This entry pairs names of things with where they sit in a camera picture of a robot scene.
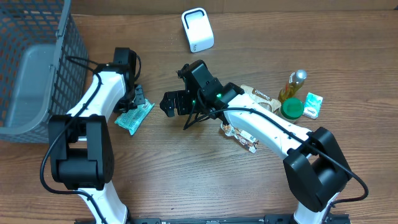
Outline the green flushable wipes pack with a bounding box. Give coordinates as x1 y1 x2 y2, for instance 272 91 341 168
114 99 154 136

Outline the brown mixed nuts bag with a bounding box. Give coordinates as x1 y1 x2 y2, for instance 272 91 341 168
220 85 281 153

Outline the green lidded jar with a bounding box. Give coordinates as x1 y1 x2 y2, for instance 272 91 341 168
280 98 304 121

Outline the yellow oil bottle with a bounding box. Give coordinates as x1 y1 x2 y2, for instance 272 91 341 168
278 70 307 103

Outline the small teal tissue pack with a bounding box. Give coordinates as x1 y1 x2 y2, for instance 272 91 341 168
303 92 323 119

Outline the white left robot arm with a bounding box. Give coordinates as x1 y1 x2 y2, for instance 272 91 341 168
40 61 136 223

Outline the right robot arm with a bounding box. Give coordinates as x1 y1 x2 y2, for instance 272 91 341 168
160 83 351 223

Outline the white barcode scanner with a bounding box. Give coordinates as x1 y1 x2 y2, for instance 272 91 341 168
181 7 215 53

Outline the dark grey plastic basket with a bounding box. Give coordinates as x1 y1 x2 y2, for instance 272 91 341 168
1 1 88 143

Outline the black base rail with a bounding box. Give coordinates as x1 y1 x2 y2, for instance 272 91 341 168
74 212 352 224

